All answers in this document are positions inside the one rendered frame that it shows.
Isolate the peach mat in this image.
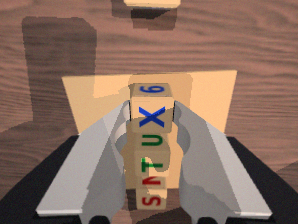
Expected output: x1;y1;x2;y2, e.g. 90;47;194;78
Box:
62;70;237;189

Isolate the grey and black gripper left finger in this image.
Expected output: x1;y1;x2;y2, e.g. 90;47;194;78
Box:
0;100;131;224

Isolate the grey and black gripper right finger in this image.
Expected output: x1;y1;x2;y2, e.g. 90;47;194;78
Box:
172;100;298;224

